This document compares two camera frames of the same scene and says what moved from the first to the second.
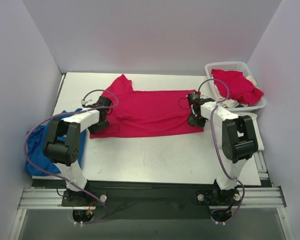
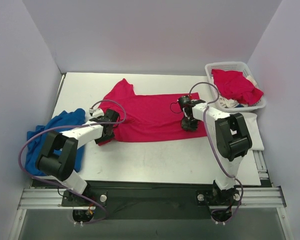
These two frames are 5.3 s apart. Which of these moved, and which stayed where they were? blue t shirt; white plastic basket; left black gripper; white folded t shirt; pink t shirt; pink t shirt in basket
Moved: pink t shirt; left black gripper
Stayed: white folded t shirt; white plastic basket; pink t shirt in basket; blue t shirt
